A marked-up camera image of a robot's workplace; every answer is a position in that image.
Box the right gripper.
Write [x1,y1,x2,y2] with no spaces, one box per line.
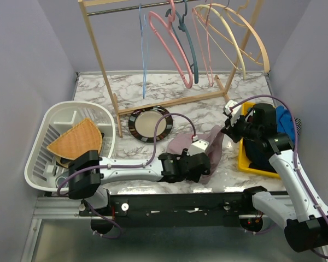
[221,111,261,143]

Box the mauve tank top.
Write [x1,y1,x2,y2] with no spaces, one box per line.
[165,125,224,180]

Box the light blue wire hanger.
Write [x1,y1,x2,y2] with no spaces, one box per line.
[139,3,149,99]

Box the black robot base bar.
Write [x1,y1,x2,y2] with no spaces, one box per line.
[79,192,266,232]

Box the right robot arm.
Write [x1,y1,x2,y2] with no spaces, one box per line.
[221,100,328,252]

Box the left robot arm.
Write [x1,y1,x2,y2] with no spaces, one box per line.
[68,150,211,216]

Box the teal plastic hanger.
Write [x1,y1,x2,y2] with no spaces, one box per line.
[165,0,199,84]

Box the wooden curved hanger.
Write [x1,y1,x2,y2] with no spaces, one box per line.
[225,1,271,74]

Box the thin pink hanger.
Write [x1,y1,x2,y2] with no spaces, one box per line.
[192,1,214,87]

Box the cream plastic hanger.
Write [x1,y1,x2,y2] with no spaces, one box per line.
[197,4,246,80]

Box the pink plastic hanger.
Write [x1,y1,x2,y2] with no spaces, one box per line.
[147,0,195,88]

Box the dark navy garment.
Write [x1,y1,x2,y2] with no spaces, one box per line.
[243,140,276,173]

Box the yellow plastic bin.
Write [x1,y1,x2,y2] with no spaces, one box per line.
[238,102,279,179]

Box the blue garment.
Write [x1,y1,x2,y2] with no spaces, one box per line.
[276,105,297,143]

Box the striped black white garment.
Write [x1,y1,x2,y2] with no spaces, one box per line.
[294,118,302,136]

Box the dark rimmed ceramic plate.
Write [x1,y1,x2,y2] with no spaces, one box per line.
[128,106,173,143]

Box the woven wicker fan tray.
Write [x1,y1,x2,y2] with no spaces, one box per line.
[47,118,102,160]

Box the small cup in rack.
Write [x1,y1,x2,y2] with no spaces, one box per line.
[55,176,68,188]

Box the white plastic dish rack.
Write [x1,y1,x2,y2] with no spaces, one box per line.
[24,101,116,192]

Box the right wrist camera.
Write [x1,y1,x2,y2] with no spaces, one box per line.
[223,99,242,126]

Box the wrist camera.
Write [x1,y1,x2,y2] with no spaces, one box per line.
[187,135,210,156]
[223,99,242,126]

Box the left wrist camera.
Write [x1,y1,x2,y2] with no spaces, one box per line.
[187,135,210,156]

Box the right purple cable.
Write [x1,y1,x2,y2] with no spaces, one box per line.
[229,94,328,259]

